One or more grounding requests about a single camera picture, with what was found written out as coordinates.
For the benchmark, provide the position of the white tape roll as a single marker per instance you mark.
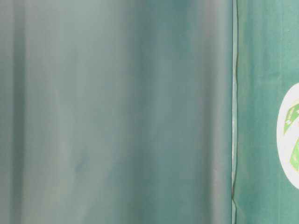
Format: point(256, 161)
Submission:
point(288, 135)

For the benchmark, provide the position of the green table cloth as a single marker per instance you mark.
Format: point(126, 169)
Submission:
point(145, 111)

